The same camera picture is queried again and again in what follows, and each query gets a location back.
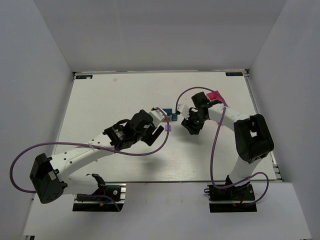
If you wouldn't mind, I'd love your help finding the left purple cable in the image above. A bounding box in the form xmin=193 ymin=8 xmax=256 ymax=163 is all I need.
xmin=9 ymin=105 xmax=171 ymax=211

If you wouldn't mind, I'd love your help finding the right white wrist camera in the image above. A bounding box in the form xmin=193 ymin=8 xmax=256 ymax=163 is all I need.
xmin=175 ymin=104 xmax=190 ymax=120

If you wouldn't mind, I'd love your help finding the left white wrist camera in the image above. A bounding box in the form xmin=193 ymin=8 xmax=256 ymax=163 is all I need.
xmin=148 ymin=106 xmax=167 ymax=127

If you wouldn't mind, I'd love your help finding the purple cable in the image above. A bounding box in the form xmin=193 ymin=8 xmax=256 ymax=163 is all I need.
xmin=175 ymin=86 xmax=270 ymax=206
xmin=9 ymin=105 xmax=171 ymax=211

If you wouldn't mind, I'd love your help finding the blue wood cube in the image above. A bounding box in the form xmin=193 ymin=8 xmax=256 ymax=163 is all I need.
xmin=171 ymin=113 xmax=178 ymax=121

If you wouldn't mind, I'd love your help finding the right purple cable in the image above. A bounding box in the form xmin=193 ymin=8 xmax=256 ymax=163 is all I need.
xmin=175 ymin=86 xmax=270 ymax=206

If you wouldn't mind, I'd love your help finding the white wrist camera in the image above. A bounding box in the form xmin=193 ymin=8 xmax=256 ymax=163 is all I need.
xmin=148 ymin=106 xmax=167 ymax=127
xmin=175 ymin=104 xmax=190 ymax=120

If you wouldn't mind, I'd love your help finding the blue table sticker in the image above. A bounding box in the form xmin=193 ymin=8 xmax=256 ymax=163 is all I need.
xmin=75 ymin=75 xmax=93 ymax=80
xmin=225 ymin=72 xmax=243 ymax=77

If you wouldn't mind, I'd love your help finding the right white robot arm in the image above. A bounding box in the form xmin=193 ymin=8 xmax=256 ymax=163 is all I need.
xmin=175 ymin=92 xmax=275 ymax=192

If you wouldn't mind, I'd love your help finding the blue rectangular wood block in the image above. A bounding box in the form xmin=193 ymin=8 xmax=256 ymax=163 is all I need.
xmin=162 ymin=108 xmax=173 ymax=116

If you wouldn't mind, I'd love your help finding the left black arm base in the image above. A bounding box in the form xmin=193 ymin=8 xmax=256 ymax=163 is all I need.
xmin=72 ymin=184 xmax=126 ymax=213

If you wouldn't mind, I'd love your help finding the right blue table sticker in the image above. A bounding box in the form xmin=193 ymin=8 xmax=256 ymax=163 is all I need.
xmin=225 ymin=72 xmax=243 ymax=77

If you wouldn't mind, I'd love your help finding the purple wood cube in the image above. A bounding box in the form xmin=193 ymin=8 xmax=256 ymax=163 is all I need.
xmin=165 ymin=124 xmax=172 ymax=132

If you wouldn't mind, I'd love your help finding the left blue table sticker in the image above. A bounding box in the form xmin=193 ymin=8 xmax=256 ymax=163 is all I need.
xmin=75 ymin=75 xmax=93 ymax=80

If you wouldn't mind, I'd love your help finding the pink plastic box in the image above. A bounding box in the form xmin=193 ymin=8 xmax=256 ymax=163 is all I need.
xmin=206 ymin=90 xmax=230 ymax=125

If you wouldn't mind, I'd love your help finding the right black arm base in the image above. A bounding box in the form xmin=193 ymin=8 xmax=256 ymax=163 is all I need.
xmin=203 ymin=183 xmax=257 ymax=213

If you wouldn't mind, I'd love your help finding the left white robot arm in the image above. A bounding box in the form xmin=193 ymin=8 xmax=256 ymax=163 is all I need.
xmin=30 ymin=108 xmax=166 ymax=204

